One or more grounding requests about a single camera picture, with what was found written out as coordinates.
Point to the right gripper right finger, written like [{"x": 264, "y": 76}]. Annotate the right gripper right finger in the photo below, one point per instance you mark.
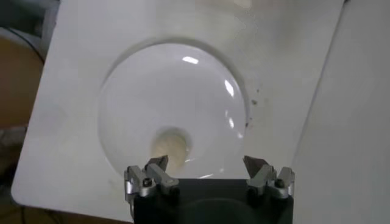
[{"x": 262, "y": 178}]

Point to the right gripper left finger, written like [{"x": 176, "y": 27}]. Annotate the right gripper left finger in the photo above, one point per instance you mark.
[{"x": 161, "y": 179}]

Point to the white steamed baozi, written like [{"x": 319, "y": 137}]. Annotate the white steamed baozi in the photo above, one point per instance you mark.
[{"x": 170, "y": 147}]

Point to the white round plate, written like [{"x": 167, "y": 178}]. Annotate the white round plate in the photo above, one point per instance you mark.
[{"x": 170, "y": 91}]

